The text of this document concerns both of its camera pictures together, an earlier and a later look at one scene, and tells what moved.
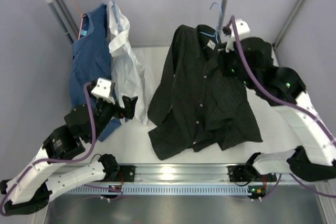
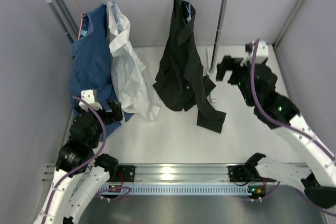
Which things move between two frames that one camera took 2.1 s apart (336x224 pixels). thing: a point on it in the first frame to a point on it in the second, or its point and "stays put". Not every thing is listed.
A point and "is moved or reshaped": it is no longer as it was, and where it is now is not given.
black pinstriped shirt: [198, 104] is moved or reshaped
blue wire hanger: [216, 34] to [189, 10]
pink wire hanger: [83, 14] stays put
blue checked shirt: [91, 60] stays put
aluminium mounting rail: [188, 173] stays put
